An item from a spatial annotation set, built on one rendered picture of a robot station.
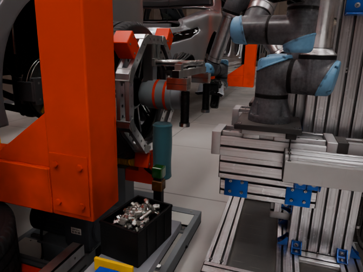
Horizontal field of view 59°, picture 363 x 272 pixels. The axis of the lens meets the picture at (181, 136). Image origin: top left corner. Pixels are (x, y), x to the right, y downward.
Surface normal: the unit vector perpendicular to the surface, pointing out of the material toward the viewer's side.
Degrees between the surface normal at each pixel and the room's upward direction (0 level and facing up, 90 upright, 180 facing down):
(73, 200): 90
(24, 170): 90
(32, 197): 90
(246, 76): 90
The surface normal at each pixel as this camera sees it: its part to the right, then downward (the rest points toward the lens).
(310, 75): -0.53, 0.21
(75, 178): -0.33, 0.24
